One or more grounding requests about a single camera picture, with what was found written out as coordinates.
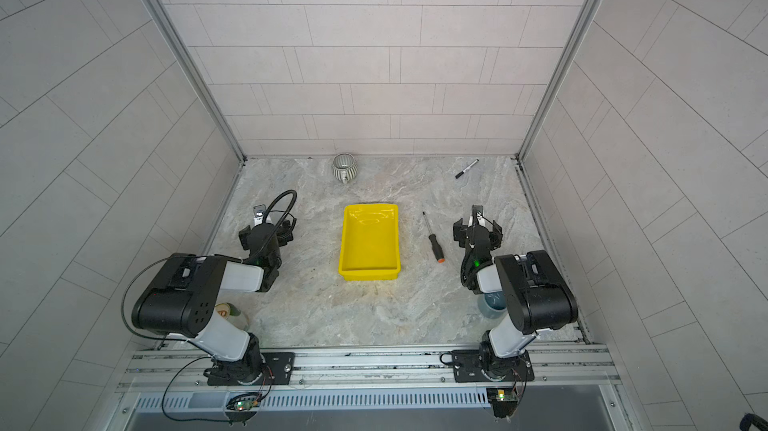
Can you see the yellow plastic bin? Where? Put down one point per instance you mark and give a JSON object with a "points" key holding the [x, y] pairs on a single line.
{"points": [[370, 248]]}

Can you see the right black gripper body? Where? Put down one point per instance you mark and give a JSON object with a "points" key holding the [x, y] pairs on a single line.
{"points": [[463, 231]]}

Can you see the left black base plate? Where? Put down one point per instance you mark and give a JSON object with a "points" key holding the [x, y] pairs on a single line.
{"points": [[252, 369]]}

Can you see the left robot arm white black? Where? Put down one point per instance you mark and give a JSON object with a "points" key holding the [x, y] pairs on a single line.
{"points": [[181, 299]]}

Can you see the left green circuit board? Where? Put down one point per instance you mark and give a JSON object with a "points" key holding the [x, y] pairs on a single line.
{"points": [[247, 402]]}

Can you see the white slotted cable duct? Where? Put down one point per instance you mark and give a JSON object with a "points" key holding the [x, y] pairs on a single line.
{"points": [[329, 399]]}

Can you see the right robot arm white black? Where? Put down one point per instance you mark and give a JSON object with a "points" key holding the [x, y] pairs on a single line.
{"points": [[536, 298]]}

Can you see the black marker pen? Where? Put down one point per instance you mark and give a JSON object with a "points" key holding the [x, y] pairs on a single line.
{"points": [[466, 169]]}

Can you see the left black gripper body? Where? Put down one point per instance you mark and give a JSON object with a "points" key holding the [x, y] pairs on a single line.
{"points": [[284, 235]]}

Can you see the aluminium mounting rail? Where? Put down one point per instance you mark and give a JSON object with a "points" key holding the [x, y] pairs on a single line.
{"points": [[379, 367]]}

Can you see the black orange screwdriver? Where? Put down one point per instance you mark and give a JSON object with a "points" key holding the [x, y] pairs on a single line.
{"points": [[435, 245]]}

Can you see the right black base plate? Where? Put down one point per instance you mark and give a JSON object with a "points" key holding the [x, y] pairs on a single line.
{"points": [[470, 366]]}

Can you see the teal blue cup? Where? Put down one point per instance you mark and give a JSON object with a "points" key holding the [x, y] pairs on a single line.
{"points": [[492, 305]]}

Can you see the ribbed grey ceramic cup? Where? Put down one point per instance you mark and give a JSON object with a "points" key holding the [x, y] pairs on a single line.
{"points": [[345, 168]]}

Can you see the small tan bottle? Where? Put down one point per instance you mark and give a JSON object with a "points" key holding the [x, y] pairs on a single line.
{"points": [[233, 315]]}

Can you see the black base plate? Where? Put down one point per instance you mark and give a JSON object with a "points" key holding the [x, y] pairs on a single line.
{"points": [[252, 369], [470, 366]]}

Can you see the right circuit board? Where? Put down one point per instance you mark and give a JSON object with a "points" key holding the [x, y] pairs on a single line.
{"points": [[503, 401]]}

